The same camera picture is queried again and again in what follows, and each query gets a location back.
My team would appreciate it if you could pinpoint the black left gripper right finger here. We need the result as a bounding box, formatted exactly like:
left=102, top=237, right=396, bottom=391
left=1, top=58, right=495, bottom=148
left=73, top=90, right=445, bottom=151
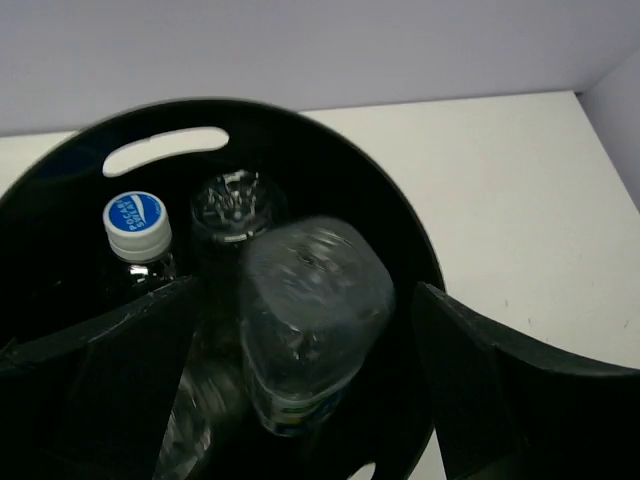
left=412, top=283, right=639, bottom=479

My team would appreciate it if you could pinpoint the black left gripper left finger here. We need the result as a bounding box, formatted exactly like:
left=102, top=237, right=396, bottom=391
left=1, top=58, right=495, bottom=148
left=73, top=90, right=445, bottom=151
left=1, top=276, right=199, bottom=479

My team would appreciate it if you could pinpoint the clear bottle green blue label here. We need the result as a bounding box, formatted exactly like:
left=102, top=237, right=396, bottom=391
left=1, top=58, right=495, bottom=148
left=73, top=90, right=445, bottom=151
left=239, top=216, right=396, bottom=437

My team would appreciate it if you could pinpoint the clear crushed plastic bottle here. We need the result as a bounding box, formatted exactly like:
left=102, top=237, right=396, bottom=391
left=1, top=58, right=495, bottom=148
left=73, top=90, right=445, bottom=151
left=190, top=169, right=288, bottom=247

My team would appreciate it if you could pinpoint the black round plastic bin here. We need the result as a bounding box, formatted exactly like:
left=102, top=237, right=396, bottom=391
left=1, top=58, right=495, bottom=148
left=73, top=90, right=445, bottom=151
left=1, top=99, right=444, bottom=479

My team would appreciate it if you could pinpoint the bottle with blue white cap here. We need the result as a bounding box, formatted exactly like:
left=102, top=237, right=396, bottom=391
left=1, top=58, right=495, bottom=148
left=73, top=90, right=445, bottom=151
left=101, top=191, right=178, bottom=305

